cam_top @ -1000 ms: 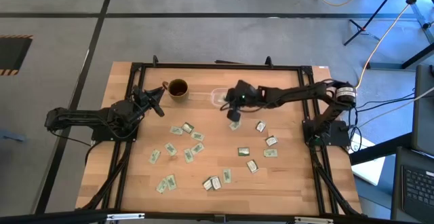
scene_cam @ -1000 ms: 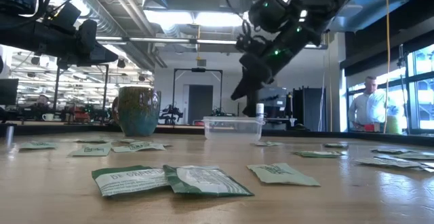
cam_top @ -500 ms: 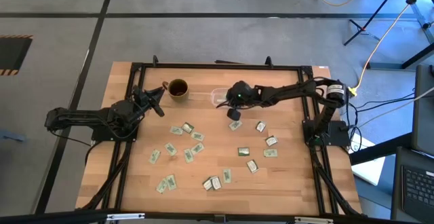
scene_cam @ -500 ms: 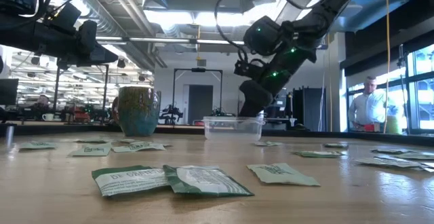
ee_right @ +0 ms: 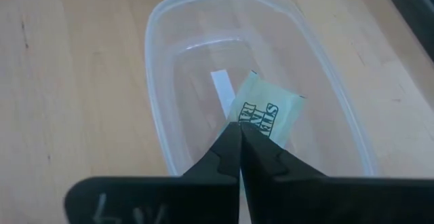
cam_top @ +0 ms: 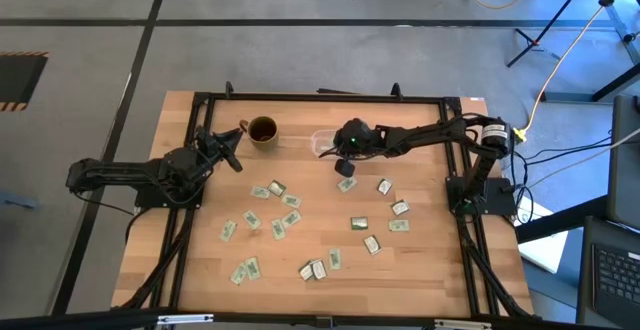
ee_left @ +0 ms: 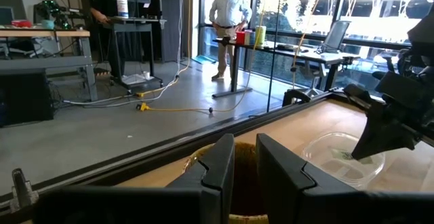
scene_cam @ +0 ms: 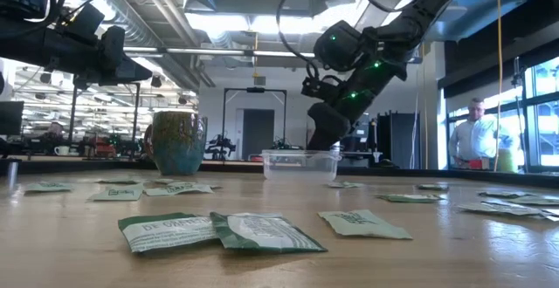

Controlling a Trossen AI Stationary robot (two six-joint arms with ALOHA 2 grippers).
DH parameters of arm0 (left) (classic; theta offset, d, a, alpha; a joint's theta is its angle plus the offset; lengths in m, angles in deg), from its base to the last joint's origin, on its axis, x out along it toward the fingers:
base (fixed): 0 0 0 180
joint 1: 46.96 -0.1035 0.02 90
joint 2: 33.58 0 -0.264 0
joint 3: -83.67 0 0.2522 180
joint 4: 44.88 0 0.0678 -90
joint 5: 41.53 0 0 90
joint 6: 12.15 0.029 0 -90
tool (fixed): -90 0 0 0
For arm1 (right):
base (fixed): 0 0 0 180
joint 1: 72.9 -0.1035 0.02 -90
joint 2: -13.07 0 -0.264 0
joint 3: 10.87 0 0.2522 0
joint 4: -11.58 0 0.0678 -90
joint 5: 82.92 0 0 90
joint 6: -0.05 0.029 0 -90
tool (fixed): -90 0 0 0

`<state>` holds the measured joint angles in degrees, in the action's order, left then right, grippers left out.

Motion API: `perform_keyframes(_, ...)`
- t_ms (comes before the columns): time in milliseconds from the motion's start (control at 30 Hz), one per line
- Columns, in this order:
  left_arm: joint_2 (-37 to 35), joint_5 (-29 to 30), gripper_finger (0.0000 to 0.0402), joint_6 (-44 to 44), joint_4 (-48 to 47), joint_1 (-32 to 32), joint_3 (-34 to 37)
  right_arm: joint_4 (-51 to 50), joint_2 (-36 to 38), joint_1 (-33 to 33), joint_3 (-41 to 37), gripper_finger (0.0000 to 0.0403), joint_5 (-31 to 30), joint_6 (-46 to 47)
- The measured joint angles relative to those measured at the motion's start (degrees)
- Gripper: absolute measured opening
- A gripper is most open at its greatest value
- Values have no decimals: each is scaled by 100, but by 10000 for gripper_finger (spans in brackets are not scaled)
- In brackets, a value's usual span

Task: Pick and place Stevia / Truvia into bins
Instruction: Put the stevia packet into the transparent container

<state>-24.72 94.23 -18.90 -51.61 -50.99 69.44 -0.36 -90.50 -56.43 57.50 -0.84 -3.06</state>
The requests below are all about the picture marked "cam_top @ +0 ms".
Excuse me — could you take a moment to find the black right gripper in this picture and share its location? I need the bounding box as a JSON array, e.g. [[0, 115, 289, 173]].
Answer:
[[318, 117, 388, 161]]

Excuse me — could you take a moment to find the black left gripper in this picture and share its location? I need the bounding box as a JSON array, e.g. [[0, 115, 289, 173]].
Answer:
[[193, 125, 245, 174]]

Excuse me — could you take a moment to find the clear plastic container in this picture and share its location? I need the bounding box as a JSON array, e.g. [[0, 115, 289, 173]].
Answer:
[[309, 128, 346, 157]]

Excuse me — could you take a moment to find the olive glazed ceramic mug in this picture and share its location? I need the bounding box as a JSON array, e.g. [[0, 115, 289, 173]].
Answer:
[[238, 115, 280, 152]]

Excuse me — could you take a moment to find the grey flat floor object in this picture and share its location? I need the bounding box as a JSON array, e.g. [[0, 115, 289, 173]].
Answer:
[[0, 192, 40, 211]]

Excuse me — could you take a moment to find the black floor hatch striped border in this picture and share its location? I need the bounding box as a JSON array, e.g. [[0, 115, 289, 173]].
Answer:
[[0, 51, 50, 113]]

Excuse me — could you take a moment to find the white box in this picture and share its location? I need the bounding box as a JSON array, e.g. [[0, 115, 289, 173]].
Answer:
[[514, 197, 570, 275]]

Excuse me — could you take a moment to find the black metal bar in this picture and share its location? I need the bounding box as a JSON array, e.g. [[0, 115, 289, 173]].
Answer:
[[514, 194, 610, 244]]

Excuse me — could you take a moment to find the black metal stand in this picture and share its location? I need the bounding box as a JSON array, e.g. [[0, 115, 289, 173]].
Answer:
[[506, 0, 640, 104]]

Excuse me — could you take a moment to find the dark grey monitor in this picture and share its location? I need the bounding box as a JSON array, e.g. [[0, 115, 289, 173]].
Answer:
[[606, 94, 640, 231]]

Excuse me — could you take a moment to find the black keyboard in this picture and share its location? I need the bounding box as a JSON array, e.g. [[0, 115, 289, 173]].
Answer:
[[576, 214, 640, 330]]

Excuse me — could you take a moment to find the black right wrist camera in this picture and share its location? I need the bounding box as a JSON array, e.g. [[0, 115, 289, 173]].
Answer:
[[333, 157, 357, 179]]

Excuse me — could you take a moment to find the black aluminium table frame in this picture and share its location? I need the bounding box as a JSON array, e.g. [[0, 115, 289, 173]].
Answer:
[[0, 80, 640, 330]]

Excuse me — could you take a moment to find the silver aluminium bracket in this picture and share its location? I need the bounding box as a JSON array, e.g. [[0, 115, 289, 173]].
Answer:
[[156, 313, 215, 327], [433, 319, 494, 330]]

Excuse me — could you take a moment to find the black power cable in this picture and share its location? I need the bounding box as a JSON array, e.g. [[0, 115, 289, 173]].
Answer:
[[508, 134, 614, 226]]

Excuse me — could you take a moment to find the grey cable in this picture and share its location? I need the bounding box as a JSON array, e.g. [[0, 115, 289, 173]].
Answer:
[[524, 127, 640, 190]]

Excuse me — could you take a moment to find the grey metal rail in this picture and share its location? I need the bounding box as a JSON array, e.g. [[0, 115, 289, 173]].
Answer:
[[588, 0, 640, 66]]

